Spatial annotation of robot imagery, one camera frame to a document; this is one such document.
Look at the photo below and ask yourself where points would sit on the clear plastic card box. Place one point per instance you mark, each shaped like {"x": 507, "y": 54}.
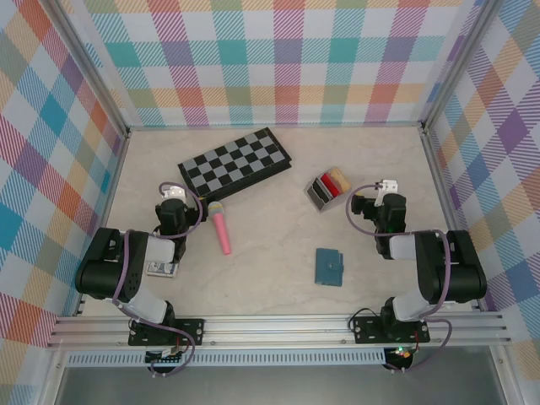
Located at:
{"x": 322, "y": 206}

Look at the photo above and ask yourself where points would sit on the teal card holder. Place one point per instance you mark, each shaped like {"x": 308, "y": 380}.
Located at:
{"x": 328, "y": 268}

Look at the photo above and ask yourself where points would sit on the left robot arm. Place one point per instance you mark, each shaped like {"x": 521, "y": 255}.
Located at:
{"x": 101, "y": 270}

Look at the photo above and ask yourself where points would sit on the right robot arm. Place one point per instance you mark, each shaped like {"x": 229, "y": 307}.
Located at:
{"x": 460, "y": 270}

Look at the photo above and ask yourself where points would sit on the gold card stack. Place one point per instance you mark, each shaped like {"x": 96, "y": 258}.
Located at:
{"x": 341, "y": 179}

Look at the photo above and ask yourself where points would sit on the red card stack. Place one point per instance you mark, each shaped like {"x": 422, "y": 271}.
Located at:
{"x": 329, "y": 182}

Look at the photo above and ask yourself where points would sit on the grey card stack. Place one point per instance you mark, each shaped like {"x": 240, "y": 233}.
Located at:
{"x": 314, "y": 193}

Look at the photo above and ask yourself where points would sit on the pink toy microphone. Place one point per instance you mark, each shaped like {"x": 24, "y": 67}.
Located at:
{"x": 221, "y": 232}

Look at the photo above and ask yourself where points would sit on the blue printed paper pack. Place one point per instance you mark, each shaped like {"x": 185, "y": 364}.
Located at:
{"x": 160, "y": 269}

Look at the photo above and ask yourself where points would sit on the black grey folding chessboard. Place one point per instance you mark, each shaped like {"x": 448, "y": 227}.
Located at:
{"x": 236, "y": 162}

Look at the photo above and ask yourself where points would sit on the grey metal panel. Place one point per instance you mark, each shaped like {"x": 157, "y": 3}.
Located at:
{"x": 274, "y": 388}

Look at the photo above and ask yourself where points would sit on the aluminium frame side rail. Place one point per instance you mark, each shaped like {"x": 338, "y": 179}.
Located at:
{"x": 449, "y": 211}
{"x": 105, "y": 219}

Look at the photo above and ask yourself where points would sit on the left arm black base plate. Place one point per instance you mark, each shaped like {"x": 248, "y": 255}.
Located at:
{"x": 190, "y": 331}

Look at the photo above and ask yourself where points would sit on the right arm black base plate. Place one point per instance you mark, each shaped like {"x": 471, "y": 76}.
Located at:
{"x": 367, "y": 331}

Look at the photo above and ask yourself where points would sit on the aluminium frame cross rail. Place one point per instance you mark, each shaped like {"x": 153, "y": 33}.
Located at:
{"x": 274, "y": 125}

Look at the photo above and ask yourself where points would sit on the aluminium mounting rail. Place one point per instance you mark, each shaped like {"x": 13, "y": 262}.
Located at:
{"x": 274, "y": 331}

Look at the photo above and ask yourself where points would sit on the aluminium frame post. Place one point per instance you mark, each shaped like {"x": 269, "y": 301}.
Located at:
{"x": 90, "y": 67}
{"x": 460, "y": 63}

